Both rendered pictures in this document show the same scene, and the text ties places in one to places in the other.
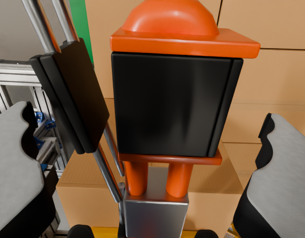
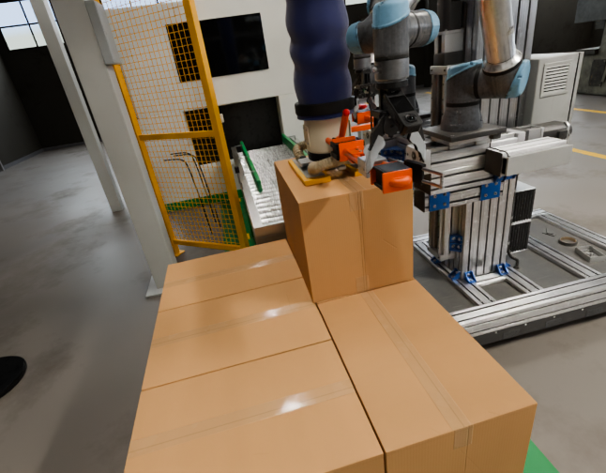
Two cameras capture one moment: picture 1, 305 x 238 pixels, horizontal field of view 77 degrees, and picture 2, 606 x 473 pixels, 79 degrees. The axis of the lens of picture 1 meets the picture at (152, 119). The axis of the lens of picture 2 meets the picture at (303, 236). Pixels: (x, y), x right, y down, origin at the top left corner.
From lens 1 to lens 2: 86 cm
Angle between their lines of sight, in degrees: 32
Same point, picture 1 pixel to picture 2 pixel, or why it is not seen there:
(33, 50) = (522, 353)
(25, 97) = (495, 292)
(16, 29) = (554, 368)
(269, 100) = (249, 323)
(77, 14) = not seen: hidden behind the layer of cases
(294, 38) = (256, 367)
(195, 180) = (329, 205)
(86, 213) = not seen: hidden behind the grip
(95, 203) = not seen: hidden behind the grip
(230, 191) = (308, 203)
